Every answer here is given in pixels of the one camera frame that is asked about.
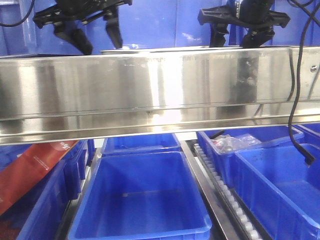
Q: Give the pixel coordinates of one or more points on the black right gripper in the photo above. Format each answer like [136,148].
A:
[255,15]

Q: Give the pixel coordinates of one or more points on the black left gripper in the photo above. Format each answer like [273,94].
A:
[85,11]

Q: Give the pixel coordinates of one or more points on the silver metal tray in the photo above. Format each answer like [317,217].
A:
[167,49]

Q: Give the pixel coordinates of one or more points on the plastic bag of parts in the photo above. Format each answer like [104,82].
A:
[227,143]

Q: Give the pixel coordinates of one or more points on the blue bin lower right back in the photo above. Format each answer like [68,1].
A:
[225,163]

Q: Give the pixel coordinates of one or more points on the blue bin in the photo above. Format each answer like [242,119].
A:
[142,197]
[311,133]
[281,191]
[136,144]
[39,213]
[225,163]

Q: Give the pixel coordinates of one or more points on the blue bin far right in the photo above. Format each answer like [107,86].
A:
[311,133]

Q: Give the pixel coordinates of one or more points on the blue bin lower centre back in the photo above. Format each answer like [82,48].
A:
[136,144]

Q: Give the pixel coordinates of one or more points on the blue bin lower right front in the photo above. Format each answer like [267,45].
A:
[281,191]

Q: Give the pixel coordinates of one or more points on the red cardboard box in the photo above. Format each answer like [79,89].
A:
[29,169]

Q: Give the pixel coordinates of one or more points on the blue bin lower centre front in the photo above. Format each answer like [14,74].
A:
[142,197]

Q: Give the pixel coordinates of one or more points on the lower white roller track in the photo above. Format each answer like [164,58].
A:
[232,220]

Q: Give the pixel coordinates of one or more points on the blue bin lower left front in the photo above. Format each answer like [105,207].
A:
[39,213]

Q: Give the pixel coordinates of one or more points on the stainless steel front rail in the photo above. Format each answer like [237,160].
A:
[52,98]

